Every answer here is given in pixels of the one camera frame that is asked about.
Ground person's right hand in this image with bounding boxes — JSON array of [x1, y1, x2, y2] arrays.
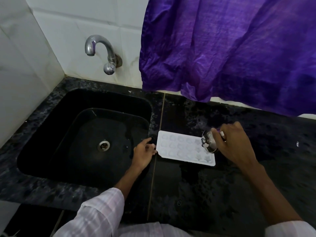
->
[[211, 121, 260, 171]]

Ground person's left hand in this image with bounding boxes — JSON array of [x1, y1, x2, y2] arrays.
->
[[132, 137, 158, 172]]

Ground steel pot with purple lid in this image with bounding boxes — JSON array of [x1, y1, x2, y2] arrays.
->
[[200, 128, 226, 154]]

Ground white ice tray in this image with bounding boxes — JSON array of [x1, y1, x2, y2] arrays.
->
[[157, 130, 216, 167]]

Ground person's left forearm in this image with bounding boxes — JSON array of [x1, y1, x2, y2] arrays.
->
[[114, 165, 146, 200]]

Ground person's right forearm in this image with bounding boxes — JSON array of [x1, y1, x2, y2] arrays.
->
[[243, 163, 303, 226]]

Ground black sink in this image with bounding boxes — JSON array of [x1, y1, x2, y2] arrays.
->
[[16, 88, 152, 189]]

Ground white shirt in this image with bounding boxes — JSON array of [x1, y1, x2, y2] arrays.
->
[[53, 187, 316, 237]]

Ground purple curtain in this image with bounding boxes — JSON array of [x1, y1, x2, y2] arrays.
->
[[139, 0, 316, 118]]

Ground steel tap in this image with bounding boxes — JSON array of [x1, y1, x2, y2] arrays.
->
[[85, 35, 123, 75]]

